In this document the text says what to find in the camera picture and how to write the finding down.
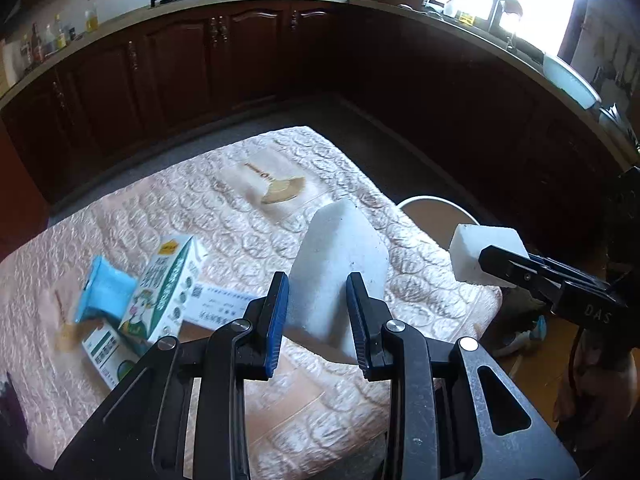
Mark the white flat printed box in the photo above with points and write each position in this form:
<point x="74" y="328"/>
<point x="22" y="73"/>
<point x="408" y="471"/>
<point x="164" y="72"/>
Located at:
<point x="220" y="305"/>

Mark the small tan wooden utensil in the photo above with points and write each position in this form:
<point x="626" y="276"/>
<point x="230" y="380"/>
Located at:
<point x="65" y="332"/>

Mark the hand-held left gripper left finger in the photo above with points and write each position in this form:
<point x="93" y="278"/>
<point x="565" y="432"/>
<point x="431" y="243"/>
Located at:
<point x="277" y="320"/>

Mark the steel faucet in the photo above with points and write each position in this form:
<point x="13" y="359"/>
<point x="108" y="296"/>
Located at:
<point x="500" y="7"/>

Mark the pink quilted table cover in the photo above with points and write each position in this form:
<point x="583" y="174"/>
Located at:
<point x="175" y="200"/>

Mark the yellow sponge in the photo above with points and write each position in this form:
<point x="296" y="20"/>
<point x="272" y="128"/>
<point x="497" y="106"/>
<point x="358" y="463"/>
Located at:
<point x="466" y="18"/>

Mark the light blue wrapper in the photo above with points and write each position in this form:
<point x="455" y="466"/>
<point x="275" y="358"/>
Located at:
<point x="102" y="295"/>

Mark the wooden comb in clear pack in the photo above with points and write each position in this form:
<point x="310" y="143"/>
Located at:
<point x="280" y="187"/>

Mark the small dark jar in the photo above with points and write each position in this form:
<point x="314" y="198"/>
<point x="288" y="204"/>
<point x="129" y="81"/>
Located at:
<point x="74" y="33"/>

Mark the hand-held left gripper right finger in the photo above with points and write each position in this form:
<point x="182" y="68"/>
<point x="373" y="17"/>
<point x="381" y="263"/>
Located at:
<point x="356" y="320"/>

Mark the clear condiment bottle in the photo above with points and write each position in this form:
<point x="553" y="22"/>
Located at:
<point x="49" y="41"/>

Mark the white green milk carton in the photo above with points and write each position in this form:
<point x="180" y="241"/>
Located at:
<point x="165" y="290"/>

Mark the light blue basin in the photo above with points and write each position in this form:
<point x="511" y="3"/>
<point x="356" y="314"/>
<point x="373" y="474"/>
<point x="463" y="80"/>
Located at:
<point x="570" y="80"/>

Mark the yellow label condiment bottle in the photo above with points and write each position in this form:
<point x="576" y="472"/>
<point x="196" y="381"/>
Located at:
<point x="60" y="34"/>

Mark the red sauce bottle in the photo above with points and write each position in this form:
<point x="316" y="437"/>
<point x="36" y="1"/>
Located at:
<point x="36" y="45"/>

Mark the dark wooden base cabinets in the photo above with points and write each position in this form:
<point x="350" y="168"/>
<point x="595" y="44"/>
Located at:
<point x="250" y="60"/>

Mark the large white foam block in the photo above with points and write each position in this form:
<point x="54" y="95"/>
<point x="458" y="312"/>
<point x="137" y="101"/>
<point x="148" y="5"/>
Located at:
<point x="340" y="260"/>

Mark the dark capped condiment bottle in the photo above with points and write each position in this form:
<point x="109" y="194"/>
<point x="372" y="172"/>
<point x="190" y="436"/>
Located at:
<point x="25" y="52"/>

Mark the white foam cube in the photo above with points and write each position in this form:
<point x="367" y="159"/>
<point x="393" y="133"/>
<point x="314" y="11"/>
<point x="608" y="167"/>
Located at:
<point x="475" y="250"/>

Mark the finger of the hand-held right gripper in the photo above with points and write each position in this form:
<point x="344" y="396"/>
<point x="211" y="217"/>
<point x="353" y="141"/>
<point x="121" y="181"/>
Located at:
<point x="547" y="261"/>
<point x="515" y="270"/>

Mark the blue white shoe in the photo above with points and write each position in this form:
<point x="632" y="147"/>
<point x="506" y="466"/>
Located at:
<point x="525" y="337"/>

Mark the yellow cooking oil bottle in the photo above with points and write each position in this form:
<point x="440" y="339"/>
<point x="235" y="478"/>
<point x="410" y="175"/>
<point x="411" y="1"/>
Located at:
<point x="91" y="16"/>

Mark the green label box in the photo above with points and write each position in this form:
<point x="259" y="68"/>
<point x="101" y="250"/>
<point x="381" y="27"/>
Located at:
<point x="107" y="360"/>

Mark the white soap bottle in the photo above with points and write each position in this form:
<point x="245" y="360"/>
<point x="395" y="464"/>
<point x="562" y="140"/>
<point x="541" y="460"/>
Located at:
<point x="450" y="5"/>

